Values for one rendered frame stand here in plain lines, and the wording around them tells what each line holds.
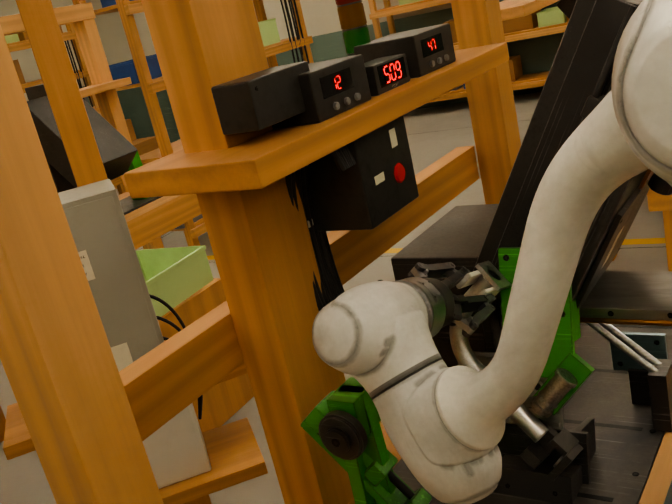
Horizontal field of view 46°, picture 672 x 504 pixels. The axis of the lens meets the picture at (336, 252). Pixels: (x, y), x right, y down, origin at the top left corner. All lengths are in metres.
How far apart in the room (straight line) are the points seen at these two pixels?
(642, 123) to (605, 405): 1.12
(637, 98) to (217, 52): 0.78
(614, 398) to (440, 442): 0.71
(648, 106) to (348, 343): 0.53
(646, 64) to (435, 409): 0.54
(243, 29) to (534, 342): 0.65
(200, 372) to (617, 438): 0.72
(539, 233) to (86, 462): 0.58
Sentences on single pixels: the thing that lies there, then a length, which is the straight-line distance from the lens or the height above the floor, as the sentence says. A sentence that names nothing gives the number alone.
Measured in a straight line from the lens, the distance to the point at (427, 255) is 1.44.
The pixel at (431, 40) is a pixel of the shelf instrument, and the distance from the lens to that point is 1.53.
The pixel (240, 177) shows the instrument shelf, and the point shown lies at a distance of 1.04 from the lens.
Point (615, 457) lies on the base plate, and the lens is 1.43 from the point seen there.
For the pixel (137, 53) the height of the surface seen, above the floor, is 1.64.
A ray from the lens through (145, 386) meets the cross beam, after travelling 1.17.
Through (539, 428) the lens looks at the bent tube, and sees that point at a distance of 1.31.
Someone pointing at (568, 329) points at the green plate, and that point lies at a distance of 1.29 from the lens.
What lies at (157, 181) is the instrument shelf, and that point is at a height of 1.52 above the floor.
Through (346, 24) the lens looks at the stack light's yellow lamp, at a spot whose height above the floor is 1.66.
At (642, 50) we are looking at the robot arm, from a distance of 0.48.
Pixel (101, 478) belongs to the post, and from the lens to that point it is 1.02.
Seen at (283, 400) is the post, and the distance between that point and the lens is 1.30.
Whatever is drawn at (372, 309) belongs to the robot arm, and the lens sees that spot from 0.93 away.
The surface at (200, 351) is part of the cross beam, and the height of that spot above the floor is 1.25.
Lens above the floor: 1.71
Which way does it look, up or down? 17 degrees down
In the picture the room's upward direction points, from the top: 13 degrees counter-clockwise
